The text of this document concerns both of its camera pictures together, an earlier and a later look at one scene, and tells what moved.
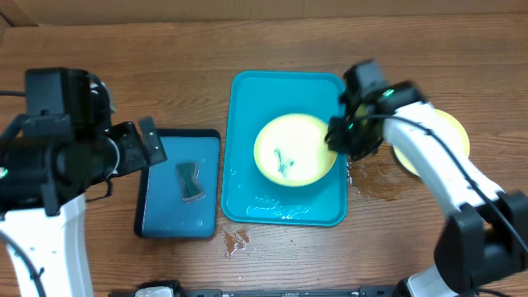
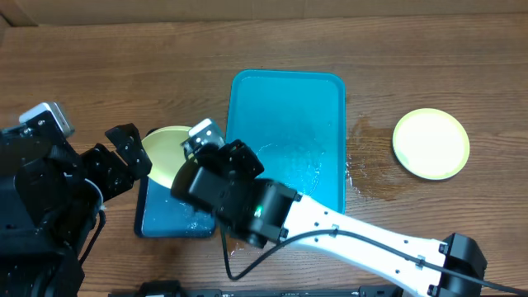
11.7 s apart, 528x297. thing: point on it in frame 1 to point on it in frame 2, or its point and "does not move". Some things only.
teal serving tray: [251, 198] does not move
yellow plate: [291, 150] to [164, 148]
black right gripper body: [344, 134] to [238, 161]
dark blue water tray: [161, 210] does not move
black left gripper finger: [154, 148] to [129, 143]
